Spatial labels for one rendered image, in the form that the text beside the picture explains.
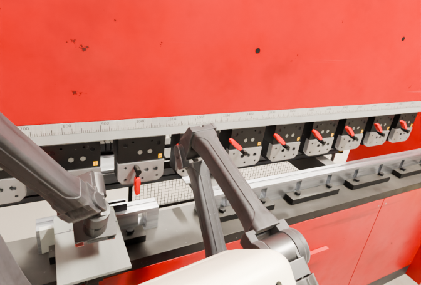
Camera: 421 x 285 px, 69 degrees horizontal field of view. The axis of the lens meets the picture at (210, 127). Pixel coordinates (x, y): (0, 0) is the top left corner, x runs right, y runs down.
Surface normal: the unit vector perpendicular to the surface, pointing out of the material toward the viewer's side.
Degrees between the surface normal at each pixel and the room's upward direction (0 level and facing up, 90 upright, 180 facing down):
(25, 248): 0
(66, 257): 0
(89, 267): 0
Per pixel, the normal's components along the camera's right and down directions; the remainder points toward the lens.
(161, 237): 0.12, -0.91
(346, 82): 0.44, 0.40
